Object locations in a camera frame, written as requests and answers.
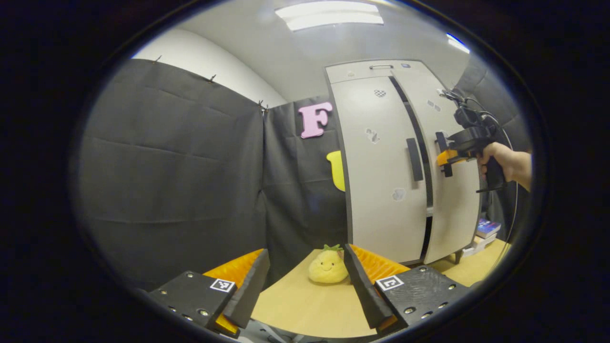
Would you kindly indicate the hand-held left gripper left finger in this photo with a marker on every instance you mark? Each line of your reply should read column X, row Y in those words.
column 250, row 295

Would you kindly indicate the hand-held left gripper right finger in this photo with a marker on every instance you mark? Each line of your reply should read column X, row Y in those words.
column 364, row 290

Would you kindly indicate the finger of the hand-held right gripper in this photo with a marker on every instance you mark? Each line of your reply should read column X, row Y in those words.
column 450, row 157

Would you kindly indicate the grey shoe cabinet door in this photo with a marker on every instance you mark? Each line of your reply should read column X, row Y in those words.
column 455, row 214
column 381, row 214

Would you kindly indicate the grey double-door shoe cabinet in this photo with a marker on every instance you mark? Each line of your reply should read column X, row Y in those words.
column 352, row 71

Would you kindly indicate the yellow plush toy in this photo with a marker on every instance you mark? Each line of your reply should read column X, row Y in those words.
column 328, row 269

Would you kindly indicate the blue cover book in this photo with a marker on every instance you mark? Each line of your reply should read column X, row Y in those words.
column 489, row 227

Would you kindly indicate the tan book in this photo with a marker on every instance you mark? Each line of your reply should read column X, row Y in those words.
column 485, row 241

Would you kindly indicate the small ceiling light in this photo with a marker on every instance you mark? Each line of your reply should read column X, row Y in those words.
column 457, row 43

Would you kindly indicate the black backdrop cloth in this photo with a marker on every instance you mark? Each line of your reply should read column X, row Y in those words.
column 167, row 190

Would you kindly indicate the large ceiling light panel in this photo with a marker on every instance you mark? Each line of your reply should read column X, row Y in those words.
column 329, row 15

